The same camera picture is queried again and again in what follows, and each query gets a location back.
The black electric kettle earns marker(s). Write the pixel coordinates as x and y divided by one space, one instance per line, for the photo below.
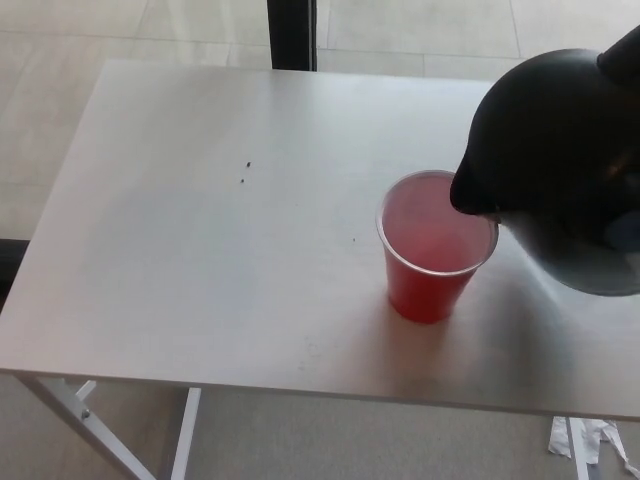
540 125

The red plastic cup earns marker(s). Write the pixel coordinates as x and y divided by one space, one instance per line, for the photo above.
425 295

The white straight table leg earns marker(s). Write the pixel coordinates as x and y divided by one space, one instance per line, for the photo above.
184 435
580 465

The crumpled white paper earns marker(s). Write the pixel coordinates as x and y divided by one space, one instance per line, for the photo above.
557 440

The black window frame post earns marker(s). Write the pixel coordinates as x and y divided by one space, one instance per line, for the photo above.
292 32

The white slanted table leg frame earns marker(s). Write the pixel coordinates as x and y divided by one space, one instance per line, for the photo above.
76 403

